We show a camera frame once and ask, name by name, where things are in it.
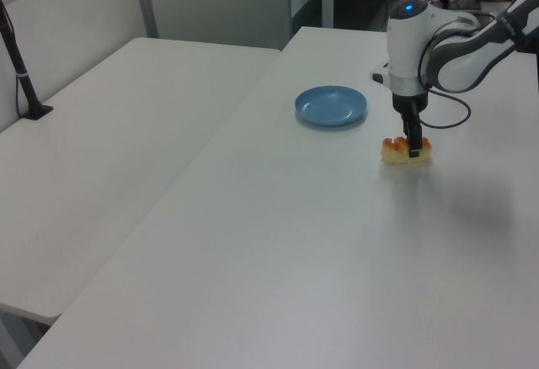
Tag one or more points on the blue round plate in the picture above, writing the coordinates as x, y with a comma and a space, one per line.
330, 107

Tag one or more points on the black camera stand pole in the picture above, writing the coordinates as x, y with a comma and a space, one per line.
19, 65

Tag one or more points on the orange glazed bread piece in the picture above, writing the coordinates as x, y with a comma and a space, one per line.
393, 152

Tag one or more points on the grey metal frame post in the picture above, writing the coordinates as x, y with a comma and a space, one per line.
145, 2

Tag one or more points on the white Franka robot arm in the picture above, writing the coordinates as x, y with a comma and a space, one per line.
406, 49

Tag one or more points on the white side table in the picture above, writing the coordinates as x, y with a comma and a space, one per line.
105, 145

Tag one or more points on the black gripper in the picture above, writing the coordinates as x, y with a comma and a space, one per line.
406, 103

